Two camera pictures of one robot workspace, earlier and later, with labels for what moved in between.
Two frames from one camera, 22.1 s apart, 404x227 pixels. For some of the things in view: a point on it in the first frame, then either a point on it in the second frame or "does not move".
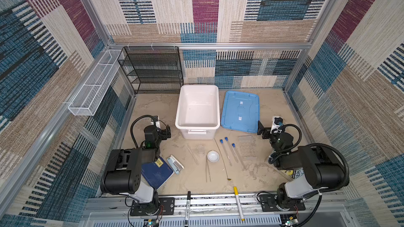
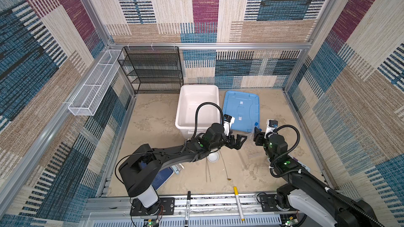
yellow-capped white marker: (236, 193) does not move
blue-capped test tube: (221, 142) -> (255, 124)
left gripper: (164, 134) -> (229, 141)
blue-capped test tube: (239, 156) does not move
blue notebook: (157, 173) does not move
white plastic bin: (197, 113) does not move
